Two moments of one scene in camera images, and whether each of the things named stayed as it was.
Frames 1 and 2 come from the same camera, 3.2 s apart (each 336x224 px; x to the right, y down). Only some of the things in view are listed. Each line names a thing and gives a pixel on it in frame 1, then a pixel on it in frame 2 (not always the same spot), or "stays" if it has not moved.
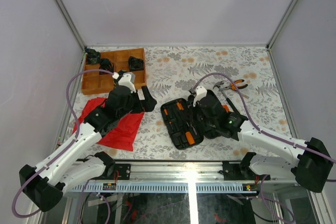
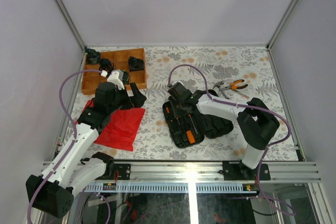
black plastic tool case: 187,125 stays
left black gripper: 149,103 to 136,101
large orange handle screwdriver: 189,138 stays
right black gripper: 198,106 to 172,99
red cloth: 123,136 stays
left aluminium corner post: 63,8 stays
